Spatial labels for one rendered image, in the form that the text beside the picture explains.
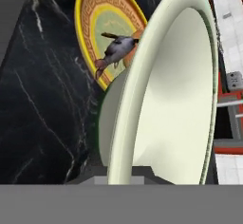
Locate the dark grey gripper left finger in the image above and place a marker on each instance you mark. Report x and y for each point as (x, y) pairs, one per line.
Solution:
(98, 174)

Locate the cream white bowl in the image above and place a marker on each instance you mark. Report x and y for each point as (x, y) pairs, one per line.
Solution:
(177, 91)

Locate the yellow patterned plate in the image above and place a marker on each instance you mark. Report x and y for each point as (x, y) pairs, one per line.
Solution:
(93, 19)

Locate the grey cooked fish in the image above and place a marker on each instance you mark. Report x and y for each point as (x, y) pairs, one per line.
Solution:
(120, 48)

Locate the grey wall socket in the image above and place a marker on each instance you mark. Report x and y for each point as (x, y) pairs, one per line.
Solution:
(235, 80)

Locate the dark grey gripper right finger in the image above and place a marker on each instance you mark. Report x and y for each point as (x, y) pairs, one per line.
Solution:
(142, 172)

